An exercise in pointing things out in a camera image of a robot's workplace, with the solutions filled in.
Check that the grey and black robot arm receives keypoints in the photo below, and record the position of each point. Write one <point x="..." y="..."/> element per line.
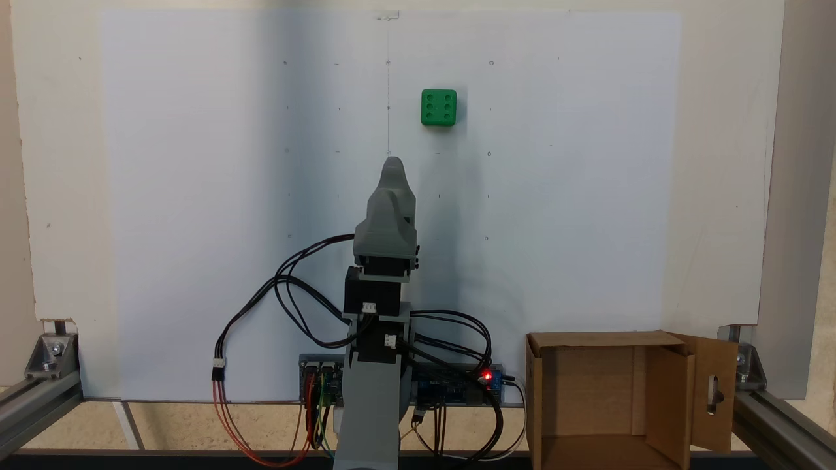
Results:
<point x="369" y="418"/>

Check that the metal corner bracket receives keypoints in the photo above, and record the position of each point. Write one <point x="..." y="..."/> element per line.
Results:
<point x="751" y="365"/>
<point x="52" y="356"/>

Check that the clear tape strip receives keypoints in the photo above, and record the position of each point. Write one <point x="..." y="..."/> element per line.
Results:
<point x="387" y="15"/>

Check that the aluminium frame rail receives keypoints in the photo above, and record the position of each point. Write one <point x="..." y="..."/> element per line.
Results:
<point x="784" y="424"/>
<point x="32" y="408"/>

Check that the green die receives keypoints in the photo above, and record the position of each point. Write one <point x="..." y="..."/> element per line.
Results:
<point x="438" y="108"/>

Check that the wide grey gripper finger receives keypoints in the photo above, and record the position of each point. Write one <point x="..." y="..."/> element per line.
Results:
<point x="390" y="212"/>

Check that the brown cardboard box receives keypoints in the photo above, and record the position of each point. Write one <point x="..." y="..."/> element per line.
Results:
<point x="588" y="405"/>

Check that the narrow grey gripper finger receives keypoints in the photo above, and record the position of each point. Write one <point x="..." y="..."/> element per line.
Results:
<point x="392" y="167"/>

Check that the blue circuit board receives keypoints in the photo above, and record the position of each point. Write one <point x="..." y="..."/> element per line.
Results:
<point x="450" y="385"/>

